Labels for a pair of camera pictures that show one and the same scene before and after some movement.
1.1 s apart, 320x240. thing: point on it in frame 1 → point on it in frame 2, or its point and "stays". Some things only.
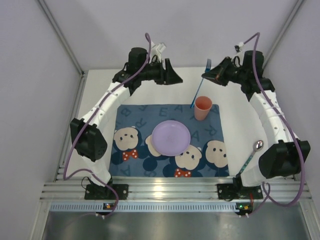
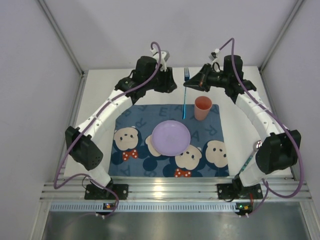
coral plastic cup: x=203 y=106 stays
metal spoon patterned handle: x=258 y=145 stays
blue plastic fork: x=208 y=66 → x=186 y=73
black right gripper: x=227 y=72 → x=204 y=77
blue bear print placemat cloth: x=133 y=153 stays
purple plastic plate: x=171 y=138 stays
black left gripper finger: x=171 y=77 → x=172 y=85
